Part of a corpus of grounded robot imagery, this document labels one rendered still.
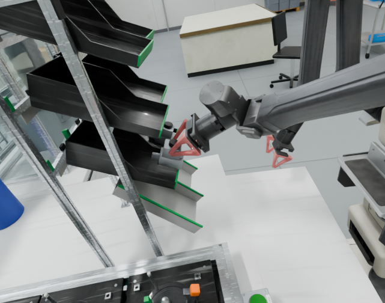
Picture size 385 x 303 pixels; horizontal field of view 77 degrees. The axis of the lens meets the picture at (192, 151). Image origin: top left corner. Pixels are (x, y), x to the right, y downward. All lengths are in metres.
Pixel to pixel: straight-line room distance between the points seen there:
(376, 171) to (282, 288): 0.47
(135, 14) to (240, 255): 10.95
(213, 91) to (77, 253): 0.82
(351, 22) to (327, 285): 0.73
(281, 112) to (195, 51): 4.57
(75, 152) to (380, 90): 0.59
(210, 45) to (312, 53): 4.19
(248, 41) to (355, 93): 4.69
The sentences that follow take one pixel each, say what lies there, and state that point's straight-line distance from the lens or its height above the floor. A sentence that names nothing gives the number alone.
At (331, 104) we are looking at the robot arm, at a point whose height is 1.45.
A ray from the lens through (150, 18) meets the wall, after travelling 11.32.
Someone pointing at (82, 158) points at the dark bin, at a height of 1.32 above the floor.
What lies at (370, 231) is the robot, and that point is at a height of 0.80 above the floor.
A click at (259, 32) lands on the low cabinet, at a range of 5.04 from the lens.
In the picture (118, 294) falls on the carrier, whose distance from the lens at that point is 0.79.
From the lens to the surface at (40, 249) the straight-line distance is 1.21.
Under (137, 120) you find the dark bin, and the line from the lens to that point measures 0.60.
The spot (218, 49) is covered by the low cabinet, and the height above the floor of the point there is 0.45.
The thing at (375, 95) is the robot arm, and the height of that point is 1.47.
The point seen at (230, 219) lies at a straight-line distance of 0.97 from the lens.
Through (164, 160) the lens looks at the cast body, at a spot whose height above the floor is 1.25.
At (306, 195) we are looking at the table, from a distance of 1.07.
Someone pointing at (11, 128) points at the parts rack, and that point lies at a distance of 0.61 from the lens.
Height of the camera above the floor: 1.63
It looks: 35 degrees down
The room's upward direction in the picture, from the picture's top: 12 degrees counter-clockwise
